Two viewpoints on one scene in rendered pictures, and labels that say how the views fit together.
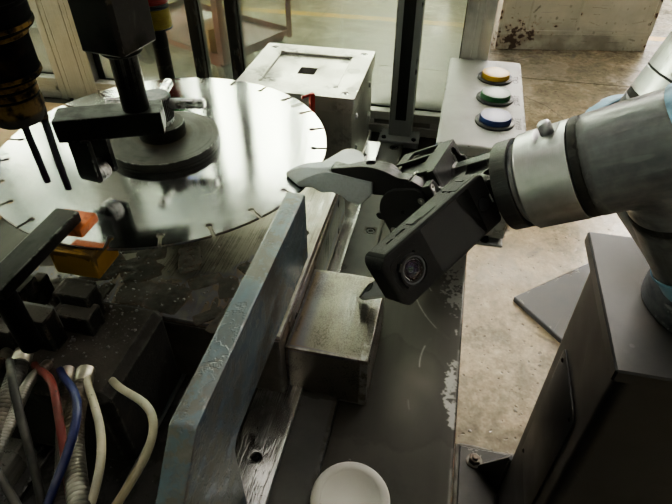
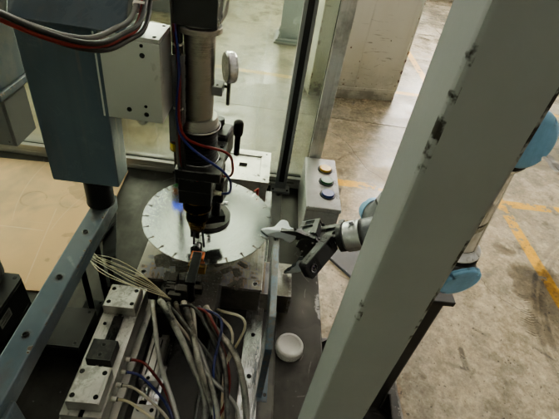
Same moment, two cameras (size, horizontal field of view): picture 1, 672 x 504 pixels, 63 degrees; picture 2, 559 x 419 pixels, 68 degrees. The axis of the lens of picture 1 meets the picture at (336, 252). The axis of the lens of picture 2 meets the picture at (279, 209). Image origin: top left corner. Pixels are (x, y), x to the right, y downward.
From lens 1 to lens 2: 0.59 m
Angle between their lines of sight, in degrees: 13
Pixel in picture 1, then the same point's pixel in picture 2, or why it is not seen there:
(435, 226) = (319, 253)
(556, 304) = (348, 258)
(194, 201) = (231, 243)
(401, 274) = (311, 269)
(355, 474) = (289, 337)
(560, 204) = (356, 246)
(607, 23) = (372, 84)
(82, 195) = (189, 242)
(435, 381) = (311, 303)
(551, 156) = (353, 233)
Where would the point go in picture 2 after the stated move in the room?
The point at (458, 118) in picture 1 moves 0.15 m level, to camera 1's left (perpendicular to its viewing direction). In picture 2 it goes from (313, 193) to (266, 194)
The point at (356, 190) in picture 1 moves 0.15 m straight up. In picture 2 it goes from (289, 238) to (299, 190)
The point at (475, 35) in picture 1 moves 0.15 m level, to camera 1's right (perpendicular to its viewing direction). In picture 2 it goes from (315, 148) to (355, 149)
